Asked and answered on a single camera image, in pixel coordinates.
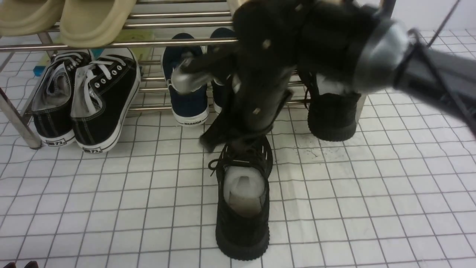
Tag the beige slipper left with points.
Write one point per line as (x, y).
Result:
(28, 17)

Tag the black canvas sneaker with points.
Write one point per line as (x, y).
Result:
(52, 101)
(103, 93)

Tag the black canvas sneaker left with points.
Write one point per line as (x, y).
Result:
(52, 101)

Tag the metal shoe rack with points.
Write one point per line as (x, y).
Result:
(204, 19)

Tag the navy warrior sneaker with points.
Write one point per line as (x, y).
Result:
(189, 101)
(219, 84)

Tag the beige slipper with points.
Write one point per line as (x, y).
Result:
(93, 23)
(28, 17)

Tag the beige slipper right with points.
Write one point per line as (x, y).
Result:
(93, 23)

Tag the navy warrior sneaker right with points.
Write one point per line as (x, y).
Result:
(219, 84)

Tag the black canvas sneaker right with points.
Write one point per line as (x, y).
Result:
(103, 93)

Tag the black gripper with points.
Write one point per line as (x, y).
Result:
(263, 58)

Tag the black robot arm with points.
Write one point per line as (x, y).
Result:
(340, 51)

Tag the navy warrior sneaker left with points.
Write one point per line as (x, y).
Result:
(189, 101)

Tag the black knit sneaker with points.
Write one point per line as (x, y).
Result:
(332, 109)
(242, 229)

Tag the white grid tablecloth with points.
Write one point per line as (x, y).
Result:
(399, 194)

